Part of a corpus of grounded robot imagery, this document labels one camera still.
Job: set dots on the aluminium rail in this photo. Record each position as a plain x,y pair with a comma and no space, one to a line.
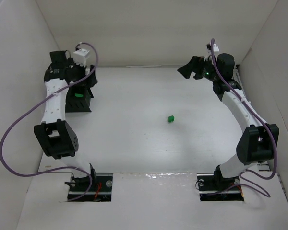
254,145

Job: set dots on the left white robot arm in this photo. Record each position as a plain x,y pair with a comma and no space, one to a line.
55,136

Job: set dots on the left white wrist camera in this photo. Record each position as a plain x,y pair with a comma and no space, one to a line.
81,56

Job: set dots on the black slotted container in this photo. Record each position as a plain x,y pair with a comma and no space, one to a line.
78,105

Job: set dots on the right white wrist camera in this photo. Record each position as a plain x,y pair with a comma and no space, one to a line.
211,48

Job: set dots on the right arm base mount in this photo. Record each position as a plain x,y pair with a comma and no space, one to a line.
211,190

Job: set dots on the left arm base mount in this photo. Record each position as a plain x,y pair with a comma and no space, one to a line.
99,191

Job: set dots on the green two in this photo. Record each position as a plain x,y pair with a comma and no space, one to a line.
170,119

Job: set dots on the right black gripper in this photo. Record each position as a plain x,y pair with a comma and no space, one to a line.
197,67

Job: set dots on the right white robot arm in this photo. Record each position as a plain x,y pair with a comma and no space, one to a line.
224,65

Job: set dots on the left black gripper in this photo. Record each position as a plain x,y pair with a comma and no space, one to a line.
79,89

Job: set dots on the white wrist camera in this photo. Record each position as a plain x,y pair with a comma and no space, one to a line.
211,48
81,56

